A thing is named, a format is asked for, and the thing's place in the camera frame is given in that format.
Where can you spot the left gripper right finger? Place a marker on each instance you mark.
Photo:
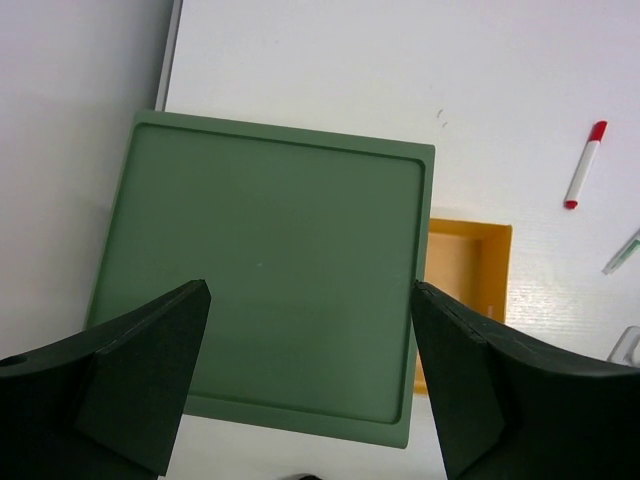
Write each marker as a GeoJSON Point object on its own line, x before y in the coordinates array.
{"type": "Point", "coordinates": [509, 406]}

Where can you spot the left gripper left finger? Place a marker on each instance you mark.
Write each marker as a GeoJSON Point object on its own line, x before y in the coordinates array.
{"type": "Point", "coordinates": [105, 403]}

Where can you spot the yellow bottom drawer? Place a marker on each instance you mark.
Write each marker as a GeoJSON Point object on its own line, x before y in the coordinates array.
{"type": "Point", "coordinates": [470, 262]}

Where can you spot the green fineliner pen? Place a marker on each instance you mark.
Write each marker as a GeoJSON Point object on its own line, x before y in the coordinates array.
{"type": "Point", "coordinates": [623, 254]}

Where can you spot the red fineliner pen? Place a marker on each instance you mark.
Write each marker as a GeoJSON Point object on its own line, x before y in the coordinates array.
{"type": "Point", "coordinates": [585, 162]}

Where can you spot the green top drawer box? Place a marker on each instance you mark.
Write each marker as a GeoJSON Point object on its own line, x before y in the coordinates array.
{"type": "Point", "coordinates": [309, 243]}

